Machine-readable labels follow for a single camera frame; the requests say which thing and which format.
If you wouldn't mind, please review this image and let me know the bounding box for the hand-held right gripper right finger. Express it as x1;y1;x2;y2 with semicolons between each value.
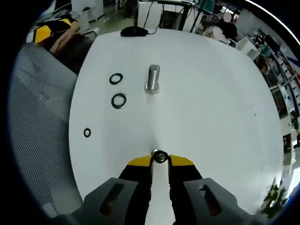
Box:
167;154;256;225

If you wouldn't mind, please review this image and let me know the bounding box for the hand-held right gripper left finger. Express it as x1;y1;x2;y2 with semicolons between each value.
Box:
82;154;153;225

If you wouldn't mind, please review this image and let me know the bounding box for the silver metal washer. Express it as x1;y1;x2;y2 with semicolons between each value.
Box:
151;149;170;164

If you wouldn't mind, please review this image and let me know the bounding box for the black metal washer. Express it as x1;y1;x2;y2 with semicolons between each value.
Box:
109;73;124;86
111;92;128;109

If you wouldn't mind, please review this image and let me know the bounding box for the silver threaded stud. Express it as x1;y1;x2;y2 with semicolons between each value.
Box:
144;64;163;95

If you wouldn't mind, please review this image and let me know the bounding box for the black round stand base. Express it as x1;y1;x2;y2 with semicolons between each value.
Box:
120;26;149;38

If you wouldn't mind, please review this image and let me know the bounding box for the white cabinet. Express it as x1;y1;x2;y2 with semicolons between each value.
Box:
71;0;104;29

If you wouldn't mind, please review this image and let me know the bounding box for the green potted plant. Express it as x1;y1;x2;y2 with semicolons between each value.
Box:
261;184;291;219

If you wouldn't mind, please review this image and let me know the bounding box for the grey mesh office chair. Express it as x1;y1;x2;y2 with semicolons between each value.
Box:
9;44;84;220

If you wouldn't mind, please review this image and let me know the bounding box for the metal storage rack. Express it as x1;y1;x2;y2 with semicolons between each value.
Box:
254;27;300;122

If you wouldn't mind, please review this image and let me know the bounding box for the black cable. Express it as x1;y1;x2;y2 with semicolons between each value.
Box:
143;0;165;35

